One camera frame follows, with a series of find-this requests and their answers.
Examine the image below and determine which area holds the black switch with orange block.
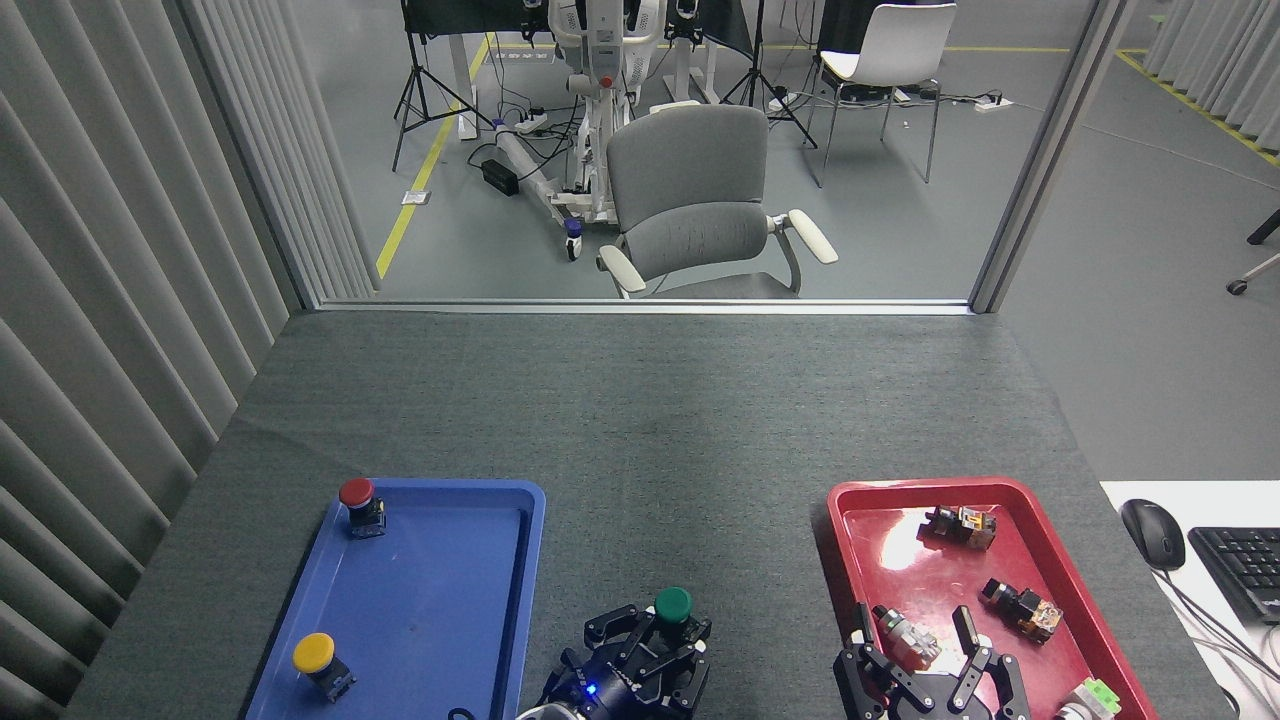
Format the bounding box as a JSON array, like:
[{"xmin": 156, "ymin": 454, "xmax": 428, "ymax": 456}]
[{"xmin": 980, "ymin": 578, "xmax": 1063, "ymax": 643}]

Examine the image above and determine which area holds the grey office chair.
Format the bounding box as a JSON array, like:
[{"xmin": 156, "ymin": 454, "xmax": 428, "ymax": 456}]
[{"xmin": 597, "ymin": 104, "xmax": 839, "ymax": 299}]

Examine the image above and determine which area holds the black tripod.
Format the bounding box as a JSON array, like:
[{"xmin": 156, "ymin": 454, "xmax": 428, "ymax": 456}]
[
  {"xmin": 720, "ymin": 0, "xmax": 818, "ymax": 149},
  {"xmin": 392, "ymin": 0, "xmax": 496, "ymax": 173}
]

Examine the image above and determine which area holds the silver selector switch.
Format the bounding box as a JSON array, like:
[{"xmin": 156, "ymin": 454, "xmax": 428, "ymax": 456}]
[{"xmin": 872, "ymin": 605, "xmax": 942, "ymax": 671}]

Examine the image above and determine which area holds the white stand on wheels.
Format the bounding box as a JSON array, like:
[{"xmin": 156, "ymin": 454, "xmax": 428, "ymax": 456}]
[{"xmin": 495, "ymin": 0, "xmax": 668, "ymax": 263}]

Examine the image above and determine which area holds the black switch with orange window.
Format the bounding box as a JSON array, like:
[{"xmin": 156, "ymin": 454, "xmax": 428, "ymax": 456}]
[{"xmin": 922, "ymin": 505, "xmax": 998, "ymax": 551}]

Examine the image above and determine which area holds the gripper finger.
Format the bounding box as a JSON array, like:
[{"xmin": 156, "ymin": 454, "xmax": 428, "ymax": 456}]
[
  {"xmin": 834, "ymin": 603, "xmax": 923, "ymax": 720},
  {"xmin": 948, "ymin": 605, "xmax": 1032, "ymax": 720},
  {"xmin": 640, "ymin": 615, "xmax": 714, "ymax": 713},
  {"xmin": 584, "ymin": 603, "xmax": 656, "ymax": 666}
]

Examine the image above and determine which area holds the blue plastic tray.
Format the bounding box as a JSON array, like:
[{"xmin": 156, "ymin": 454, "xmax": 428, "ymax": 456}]
[{"xmin": 245, "ymin": 478, "xmax": 547, "ymax": 720}]

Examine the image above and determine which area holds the black chair base with caster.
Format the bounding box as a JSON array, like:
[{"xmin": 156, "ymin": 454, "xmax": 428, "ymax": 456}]
[{"xmin": 1227, "ymin": 208, "xmax": 1280, "ymax": 296}]

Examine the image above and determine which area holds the green and white switch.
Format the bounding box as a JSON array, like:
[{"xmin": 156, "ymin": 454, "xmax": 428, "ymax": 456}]
[{"xmin": 1055, "ymin": 677, "xmax": 1123, "ymax": 720}]

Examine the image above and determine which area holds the black computer mouse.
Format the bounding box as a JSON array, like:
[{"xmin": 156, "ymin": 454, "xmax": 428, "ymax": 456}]
[{"xmin": 1120, "ymin": 498, "xmax": 1187, "ymax": 573}]

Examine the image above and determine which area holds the grey mouse cable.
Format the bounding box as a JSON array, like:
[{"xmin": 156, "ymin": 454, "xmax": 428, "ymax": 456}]
[{"xmin": 1160, "ymin": 568, "xmax": 1280, "ymax": 691}]

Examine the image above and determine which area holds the green push button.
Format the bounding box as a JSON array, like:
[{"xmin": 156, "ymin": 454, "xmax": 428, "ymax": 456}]
[{"xmin": 654, "ymin": 587, "xmax": 697, "ymax": 643}]

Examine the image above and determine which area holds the white desk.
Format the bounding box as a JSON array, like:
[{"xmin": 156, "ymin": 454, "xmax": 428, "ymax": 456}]
[{"xmin": 1100, "ymin": 480, "xmax": 1280, "ymax": 720}]

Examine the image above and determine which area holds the red plastic tray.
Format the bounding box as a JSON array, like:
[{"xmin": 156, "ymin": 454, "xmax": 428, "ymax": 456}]
[{"xmin": 826, "ymin": 476, "xmax": 1159, "ymax": 720}]

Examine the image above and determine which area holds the white plastic chair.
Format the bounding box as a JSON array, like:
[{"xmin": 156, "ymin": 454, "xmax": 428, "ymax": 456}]
[{"xmin": 805, "ymin": 3, "xmax": 958, "ymax": 188}]

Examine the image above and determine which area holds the black keyboard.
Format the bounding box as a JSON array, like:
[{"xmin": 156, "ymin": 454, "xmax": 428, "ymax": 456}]
[{"xmin": 1187, "ymin": 526, "xmax": 1280, "ymax": 627}]

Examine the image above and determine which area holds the silver post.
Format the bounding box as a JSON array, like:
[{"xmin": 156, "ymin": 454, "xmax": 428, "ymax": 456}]
[{"xmin": 968, "ymin": 0, "xmax": 1143, "ymax": 315}]

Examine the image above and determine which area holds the yellow push button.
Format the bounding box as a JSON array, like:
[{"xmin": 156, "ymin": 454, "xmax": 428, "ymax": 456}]
[{"xmin": 292, "ymin": 632, "xmax": 357, "ymax": 703}]

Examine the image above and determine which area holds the red push button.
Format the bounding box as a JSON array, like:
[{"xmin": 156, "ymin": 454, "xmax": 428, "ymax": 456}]
[{"xmin": 338, "ymin": 477, "xmax": 387, "ymax": 540}]

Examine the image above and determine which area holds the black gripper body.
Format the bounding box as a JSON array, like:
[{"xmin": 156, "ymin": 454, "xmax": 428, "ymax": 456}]
[
  {"xmin": 540, "ymin": 650, "xmax": 661, "ymax": 720},
  {"xmin": 902, "ymin": 674, "xmax": 976, "ymax": 720}
]

